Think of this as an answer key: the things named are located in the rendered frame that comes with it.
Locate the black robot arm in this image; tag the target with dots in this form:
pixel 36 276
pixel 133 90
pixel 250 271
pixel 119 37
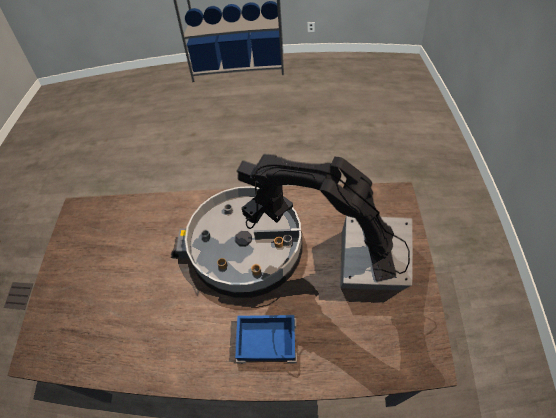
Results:
pixel 271 178

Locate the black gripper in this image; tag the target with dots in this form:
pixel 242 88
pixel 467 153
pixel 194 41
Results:
pixel 286 205

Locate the blue open box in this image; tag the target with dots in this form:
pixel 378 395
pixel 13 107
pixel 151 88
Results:
pixel 265 335

